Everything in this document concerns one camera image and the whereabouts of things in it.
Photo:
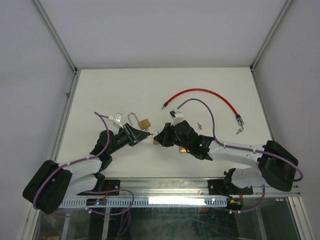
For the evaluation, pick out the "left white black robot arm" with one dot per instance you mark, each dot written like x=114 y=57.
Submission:
x=53 y=182

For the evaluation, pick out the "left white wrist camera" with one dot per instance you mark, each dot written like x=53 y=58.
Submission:
x=116 y=119

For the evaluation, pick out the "large brass padlock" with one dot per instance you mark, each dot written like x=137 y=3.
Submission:
x=143 y=124

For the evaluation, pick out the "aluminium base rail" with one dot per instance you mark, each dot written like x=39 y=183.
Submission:
x=142 y=187

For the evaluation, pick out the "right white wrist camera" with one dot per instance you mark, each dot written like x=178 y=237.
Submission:
x=177 y=116

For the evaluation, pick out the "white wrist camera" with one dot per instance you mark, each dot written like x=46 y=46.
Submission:
x=177 y=116
x=116 y=119

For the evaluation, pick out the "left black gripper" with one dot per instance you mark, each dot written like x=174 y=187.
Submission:
x=134 y=135

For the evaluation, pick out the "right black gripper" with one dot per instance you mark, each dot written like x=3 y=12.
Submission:
x=163 y=137

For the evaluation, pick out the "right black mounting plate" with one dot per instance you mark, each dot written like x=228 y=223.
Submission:
x=227 y=189

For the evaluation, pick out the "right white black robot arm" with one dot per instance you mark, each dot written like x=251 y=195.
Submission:
x=267 y=164

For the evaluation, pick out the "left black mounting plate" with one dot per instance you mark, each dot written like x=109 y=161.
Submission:
x=103 y=186

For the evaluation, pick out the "red cable lock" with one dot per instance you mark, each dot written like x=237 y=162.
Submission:
x=208 y=94

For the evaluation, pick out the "black mounting plate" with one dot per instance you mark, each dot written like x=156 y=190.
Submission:
x=227 y=189
x=103 y=186

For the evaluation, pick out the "white slotted cable duct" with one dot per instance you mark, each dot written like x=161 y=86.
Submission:
x=144 y=202

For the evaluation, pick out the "silver key bunch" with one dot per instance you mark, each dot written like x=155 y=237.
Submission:
x=240 y=130

